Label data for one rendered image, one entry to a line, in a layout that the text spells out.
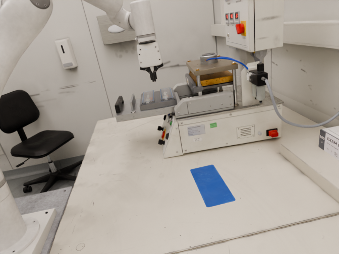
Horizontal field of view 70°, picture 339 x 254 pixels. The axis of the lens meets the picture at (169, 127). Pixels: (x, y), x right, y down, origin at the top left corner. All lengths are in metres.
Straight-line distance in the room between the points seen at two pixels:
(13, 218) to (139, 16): 0.83
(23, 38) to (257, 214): 0.83
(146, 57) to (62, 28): 1.58
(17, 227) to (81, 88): 1.92
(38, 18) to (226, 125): 0.77
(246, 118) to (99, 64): 1.78
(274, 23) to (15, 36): 0.85
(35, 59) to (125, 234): 2.15
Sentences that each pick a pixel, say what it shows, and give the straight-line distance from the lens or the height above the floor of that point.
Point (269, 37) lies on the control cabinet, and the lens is 1.06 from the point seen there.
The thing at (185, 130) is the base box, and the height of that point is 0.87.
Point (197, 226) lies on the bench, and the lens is 0.78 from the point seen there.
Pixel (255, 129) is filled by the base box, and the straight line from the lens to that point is 1.13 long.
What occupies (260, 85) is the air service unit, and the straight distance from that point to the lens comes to 0.96.
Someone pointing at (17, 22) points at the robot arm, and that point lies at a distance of 0.79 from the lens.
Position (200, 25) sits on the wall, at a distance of 2.60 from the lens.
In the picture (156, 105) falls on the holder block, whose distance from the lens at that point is 1.07.
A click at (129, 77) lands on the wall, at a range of 2.56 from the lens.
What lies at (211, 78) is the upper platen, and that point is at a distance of 1.08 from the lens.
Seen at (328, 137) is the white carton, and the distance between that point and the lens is 1.01.
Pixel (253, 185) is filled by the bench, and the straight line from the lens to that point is 0.91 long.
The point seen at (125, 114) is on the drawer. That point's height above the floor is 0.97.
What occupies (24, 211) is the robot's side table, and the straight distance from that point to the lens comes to 1.11.
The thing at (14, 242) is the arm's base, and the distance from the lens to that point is 0.89.
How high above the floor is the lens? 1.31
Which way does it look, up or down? 23 degrees down
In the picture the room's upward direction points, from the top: 10 degrees counter-clockwise
